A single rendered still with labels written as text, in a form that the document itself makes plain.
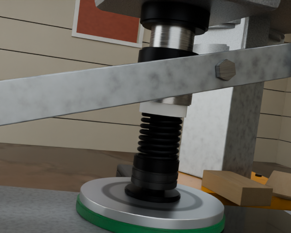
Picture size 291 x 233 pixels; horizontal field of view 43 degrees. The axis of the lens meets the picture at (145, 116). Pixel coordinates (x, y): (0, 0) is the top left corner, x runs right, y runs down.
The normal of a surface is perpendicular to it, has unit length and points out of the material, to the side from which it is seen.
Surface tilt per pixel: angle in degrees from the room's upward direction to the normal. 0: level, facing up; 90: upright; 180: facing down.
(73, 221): 0
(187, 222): 90
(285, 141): 90
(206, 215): 0
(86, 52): 90
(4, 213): 0
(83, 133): 90
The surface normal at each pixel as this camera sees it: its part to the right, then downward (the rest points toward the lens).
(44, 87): 0.35, 0.09
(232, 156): 0.69, 0.12
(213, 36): -0.72, -0.05
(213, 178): -0.92, -0.10
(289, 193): 0.04, -0.97
